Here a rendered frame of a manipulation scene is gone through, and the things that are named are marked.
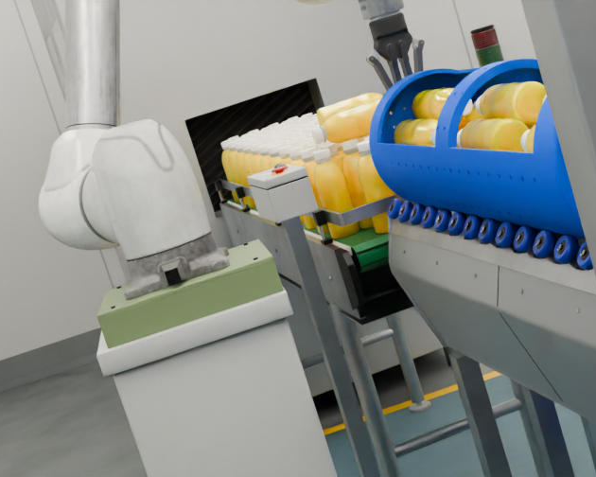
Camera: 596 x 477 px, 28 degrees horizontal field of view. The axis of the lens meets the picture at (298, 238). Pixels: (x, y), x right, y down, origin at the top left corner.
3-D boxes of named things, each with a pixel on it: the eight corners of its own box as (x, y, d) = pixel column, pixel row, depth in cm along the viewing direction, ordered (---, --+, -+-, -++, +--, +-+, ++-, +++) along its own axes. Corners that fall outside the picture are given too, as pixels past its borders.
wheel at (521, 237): (524, 243, 189) (535, 248, 190) (527, 220, 191) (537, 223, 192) (510, 254, 193) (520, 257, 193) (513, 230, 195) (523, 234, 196)
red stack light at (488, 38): (480, 49, 295) (476, 34, 295) (470, 50, 302) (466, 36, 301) (503, 42, 297) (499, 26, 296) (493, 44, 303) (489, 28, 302)
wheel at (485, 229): (488, 235, 204) (498, 238, 204) (491, 212, 206) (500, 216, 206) (475, 244, 207) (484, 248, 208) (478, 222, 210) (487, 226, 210)
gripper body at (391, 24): (397, 11, 251) (410, 53, 253) (360, 23, 250) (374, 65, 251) (409, 8, 244) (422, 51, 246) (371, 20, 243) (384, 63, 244)
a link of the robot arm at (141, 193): (155, 256, 192) (111, 127, 190) (100, 266, 206) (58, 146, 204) (231, 225, 202) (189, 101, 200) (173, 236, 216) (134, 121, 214)
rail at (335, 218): (341, 226, 264) (337, 214, 263) (219, 186, 418) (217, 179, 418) (344, 225, 264) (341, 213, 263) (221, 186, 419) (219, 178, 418)
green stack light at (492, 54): (485, 68, 296) (480, 49, 295) (476, 69, 302) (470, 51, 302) (508, 61, 297) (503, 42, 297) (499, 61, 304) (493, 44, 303)
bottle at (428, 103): (419, 129, 247) (451, 130, 229) (406, 98, 246) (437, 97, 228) (448, 114, 248) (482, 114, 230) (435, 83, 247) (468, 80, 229)
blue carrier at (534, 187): (580, 274, 165) (532, 76, 160) (388, 222, 250) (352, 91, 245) (756, 215, 170) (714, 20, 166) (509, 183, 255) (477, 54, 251)
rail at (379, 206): (345, 225, 263) (341, 213, 263) (344, 225, 264) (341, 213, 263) (506, 169, 271) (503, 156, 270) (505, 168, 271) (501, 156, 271)
